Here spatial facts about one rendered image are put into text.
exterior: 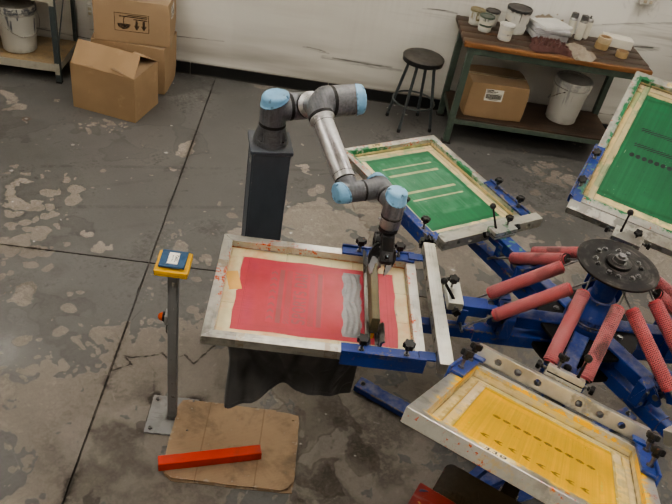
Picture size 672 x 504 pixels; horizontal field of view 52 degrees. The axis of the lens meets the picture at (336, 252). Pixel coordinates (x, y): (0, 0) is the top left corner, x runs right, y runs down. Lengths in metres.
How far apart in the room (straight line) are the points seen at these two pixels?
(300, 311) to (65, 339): 1.60
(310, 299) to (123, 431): 1.21
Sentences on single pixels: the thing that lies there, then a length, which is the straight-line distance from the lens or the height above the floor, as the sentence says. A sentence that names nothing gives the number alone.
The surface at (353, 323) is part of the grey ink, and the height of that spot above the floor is 0.96.
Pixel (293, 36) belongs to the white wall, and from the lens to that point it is 6.19.
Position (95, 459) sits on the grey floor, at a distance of 3.34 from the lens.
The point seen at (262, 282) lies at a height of 0.96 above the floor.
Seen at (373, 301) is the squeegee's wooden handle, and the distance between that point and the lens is 2.54.
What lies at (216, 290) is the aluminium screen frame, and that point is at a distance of 2.59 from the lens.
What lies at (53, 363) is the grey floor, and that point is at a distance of 3.73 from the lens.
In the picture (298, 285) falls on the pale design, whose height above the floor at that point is 0.96.
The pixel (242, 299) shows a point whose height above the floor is 0.96.
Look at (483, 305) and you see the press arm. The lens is 2.70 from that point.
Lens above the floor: 2.73
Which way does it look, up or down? 38 degrees down
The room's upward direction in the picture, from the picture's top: 11 degrees clockwise
